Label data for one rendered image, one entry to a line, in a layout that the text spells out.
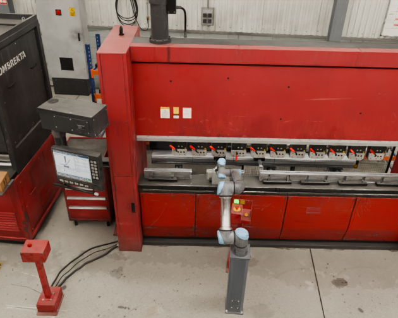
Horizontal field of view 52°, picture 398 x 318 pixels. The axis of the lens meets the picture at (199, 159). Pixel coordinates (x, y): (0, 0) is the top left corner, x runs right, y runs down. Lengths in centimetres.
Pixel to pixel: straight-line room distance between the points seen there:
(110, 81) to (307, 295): 286
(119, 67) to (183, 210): 172
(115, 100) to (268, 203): 194
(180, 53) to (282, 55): 88
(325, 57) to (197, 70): 113
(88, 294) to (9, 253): 113
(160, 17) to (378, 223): 318
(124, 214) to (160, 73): 156
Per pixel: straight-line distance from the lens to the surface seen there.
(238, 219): 409
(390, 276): 499
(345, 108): 409
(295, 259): 480
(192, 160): 448
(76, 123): 335
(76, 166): 358
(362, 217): 480
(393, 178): 474
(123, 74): 356
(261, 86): 380
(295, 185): 436
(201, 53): 364
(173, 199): 432
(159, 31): 368
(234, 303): 409
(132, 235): 457
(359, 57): 390
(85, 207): 489
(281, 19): 791
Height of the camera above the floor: 340
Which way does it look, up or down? 33 degrees down
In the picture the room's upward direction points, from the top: 2 degrees clockwise
